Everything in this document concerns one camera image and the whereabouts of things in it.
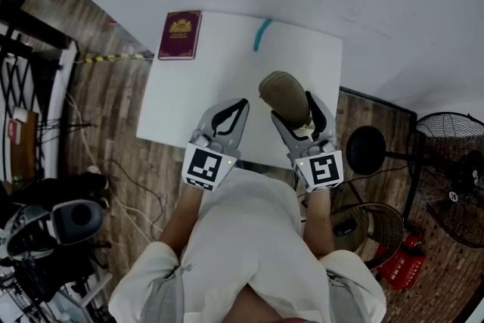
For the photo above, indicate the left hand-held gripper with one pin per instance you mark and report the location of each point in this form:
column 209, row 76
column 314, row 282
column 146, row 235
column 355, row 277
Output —
column 204, row 166

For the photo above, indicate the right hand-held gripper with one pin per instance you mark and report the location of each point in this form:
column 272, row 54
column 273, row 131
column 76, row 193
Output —
column 321, row 170

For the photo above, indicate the person's left forearm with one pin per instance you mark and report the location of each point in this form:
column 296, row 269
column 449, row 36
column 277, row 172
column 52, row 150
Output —
column 185, row 215

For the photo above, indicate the person's right forearm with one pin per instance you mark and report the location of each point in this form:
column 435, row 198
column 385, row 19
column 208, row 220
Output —
column 318, row 223

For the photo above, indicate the white table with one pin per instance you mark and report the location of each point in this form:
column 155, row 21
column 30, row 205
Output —
column 227, row 60

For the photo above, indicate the black round stool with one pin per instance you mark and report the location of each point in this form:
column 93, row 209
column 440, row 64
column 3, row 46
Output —
column 365, row 150

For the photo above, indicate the teal pen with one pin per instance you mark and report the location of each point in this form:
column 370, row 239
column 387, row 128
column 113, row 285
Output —
column 261, row 35

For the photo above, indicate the maroon book with gold emblem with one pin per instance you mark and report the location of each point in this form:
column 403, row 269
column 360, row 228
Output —
column 179, row 36

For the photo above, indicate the person's white shirt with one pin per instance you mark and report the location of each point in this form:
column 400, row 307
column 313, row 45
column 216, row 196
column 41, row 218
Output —
column 249, row 230

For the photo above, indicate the yellow black hazard tape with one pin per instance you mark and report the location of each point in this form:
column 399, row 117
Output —
column 113, row 57

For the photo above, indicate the black floor fan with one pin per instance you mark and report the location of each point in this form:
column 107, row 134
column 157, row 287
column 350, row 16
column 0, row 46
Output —
column 450, row 177

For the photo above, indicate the red fire extinguisher box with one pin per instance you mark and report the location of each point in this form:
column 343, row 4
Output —
column 402, row 264

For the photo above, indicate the grey headset device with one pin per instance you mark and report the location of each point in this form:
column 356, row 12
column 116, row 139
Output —
column 77, row 219

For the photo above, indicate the brown wooden board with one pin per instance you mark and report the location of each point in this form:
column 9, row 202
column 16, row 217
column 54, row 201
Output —
column 23, row 147

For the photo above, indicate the black metal rack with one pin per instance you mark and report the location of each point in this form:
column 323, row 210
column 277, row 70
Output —
column 22, row 49

